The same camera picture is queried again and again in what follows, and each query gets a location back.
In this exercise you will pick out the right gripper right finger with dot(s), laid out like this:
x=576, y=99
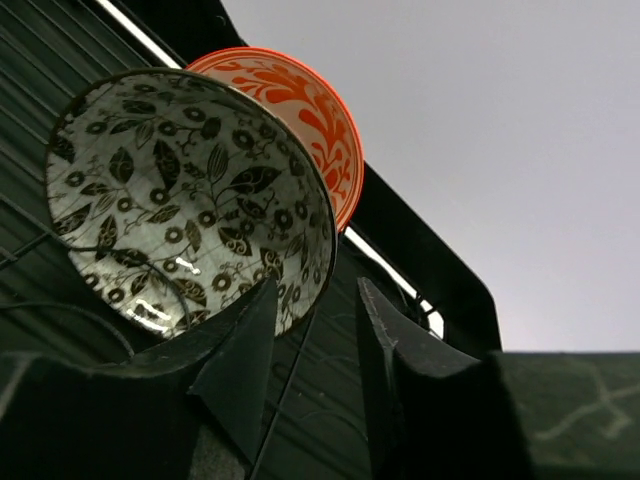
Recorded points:
x=434, y=412

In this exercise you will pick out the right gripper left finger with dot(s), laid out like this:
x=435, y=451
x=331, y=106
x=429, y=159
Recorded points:
x=188, y=408

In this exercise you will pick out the black leaf pattern bowl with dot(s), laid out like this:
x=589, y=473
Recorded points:
x=176, y=194

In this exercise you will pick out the orange floral bowl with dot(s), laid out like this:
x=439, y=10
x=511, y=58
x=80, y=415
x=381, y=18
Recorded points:
x=309, y=105

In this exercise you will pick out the black dish rack tray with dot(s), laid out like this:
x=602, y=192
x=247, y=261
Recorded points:
x=314, y=425

